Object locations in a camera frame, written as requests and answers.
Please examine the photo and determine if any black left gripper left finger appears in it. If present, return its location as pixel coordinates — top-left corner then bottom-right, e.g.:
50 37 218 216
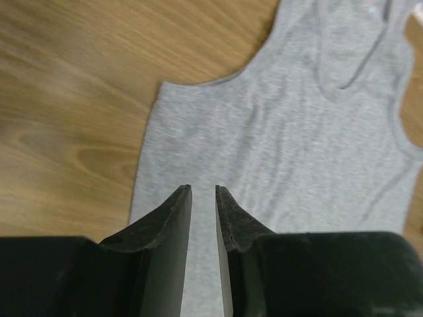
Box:
101 185 192 316

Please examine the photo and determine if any black left gripper right finger tip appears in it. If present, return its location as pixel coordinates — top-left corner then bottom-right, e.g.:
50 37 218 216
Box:
215 186 273 316

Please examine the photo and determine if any grey tank top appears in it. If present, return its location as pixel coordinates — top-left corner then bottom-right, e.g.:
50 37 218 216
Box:
130 1 422 316

